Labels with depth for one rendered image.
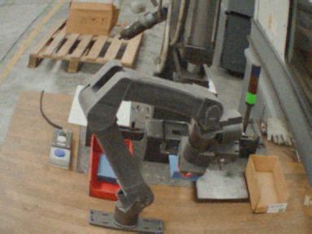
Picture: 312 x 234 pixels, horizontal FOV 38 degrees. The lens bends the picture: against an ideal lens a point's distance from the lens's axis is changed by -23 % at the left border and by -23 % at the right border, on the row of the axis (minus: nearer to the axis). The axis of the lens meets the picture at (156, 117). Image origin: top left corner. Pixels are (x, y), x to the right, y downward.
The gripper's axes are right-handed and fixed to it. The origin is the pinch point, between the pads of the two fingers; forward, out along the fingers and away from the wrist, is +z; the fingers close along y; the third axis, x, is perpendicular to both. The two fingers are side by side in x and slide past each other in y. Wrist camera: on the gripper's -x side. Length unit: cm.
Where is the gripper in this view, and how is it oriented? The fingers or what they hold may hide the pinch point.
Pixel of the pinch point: (184, 174)
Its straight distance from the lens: 141.0
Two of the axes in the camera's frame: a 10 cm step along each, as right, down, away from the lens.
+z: -1.8, 6.1, 7.7
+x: -9.8, -1.6, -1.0
